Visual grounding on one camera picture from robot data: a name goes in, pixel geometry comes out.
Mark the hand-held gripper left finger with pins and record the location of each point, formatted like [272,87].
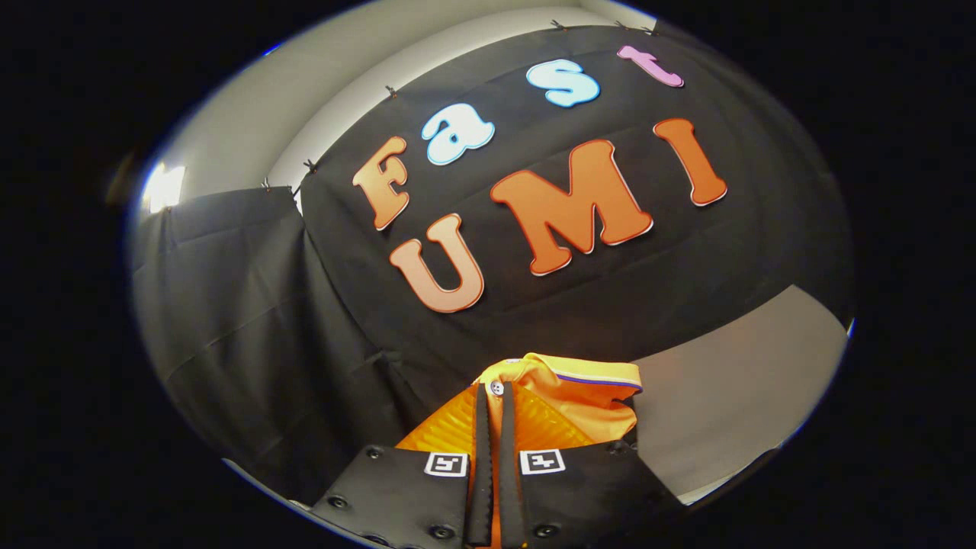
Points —
[480,473]

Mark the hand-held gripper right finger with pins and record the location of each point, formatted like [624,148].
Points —
[511,480]

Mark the yellow polo shirt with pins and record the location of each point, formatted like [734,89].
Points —
[579,396]

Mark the black backdrop cloth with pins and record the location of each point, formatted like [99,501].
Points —
[610,305]

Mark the row of black clips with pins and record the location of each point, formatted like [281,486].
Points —
[391,91]

